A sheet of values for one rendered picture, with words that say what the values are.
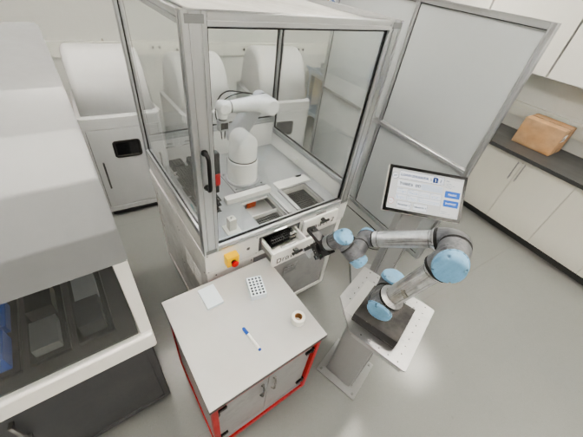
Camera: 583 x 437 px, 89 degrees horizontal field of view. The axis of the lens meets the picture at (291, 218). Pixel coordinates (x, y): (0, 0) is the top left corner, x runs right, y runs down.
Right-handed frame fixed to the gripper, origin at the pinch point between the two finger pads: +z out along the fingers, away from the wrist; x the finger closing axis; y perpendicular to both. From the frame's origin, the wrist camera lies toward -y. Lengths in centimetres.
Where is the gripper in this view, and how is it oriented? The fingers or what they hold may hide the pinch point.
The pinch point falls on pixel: (306, 248)
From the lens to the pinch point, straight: 158.9
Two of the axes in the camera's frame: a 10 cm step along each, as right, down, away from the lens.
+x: 8.1, -3.1, 5.0
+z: -4.2, 2.9, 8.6
